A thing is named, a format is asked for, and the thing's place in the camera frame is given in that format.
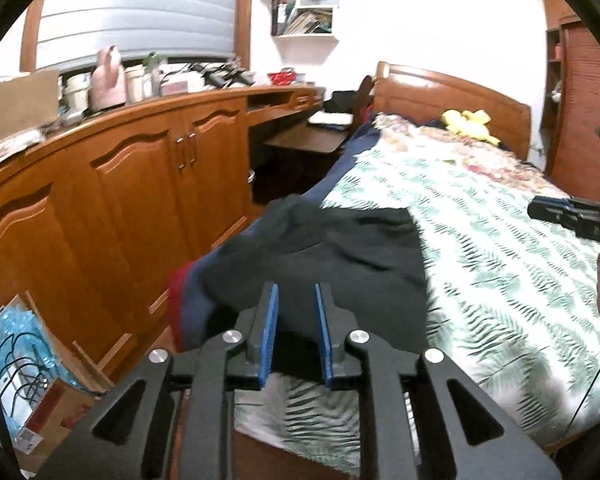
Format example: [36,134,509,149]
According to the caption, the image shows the black double-breasted coat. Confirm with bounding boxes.
[201,196,429,382]

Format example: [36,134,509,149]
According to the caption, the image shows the wooden louvered wardrobe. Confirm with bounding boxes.
[541,0,600,202]

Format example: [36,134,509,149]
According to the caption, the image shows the palm leaf bedspread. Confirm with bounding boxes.
[232,148,600,476]

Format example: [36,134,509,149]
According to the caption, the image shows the yellow plush toy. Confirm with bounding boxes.
[441,110,501,146]

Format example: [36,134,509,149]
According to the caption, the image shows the floral quilt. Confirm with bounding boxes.
[368,113,568,198]

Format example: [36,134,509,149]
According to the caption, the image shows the wooden headboard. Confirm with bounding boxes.
[374,61,531,160]

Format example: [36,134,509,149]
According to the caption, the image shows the wooden desk cabinet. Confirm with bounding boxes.
[0,86,324,379]

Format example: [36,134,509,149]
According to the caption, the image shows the dark wooden chair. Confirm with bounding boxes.
[306,76,374,132]

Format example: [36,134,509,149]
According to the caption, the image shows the red basket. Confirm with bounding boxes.
[268,70,297,86]

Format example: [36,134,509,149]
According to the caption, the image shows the grey window blind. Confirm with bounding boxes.
[36,0,236,70]

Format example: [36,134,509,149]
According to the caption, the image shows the cardboard box with cables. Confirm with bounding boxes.
[0,292,108,474]

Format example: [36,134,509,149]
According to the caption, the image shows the white wall shelf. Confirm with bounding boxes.
[264,0,341,48]

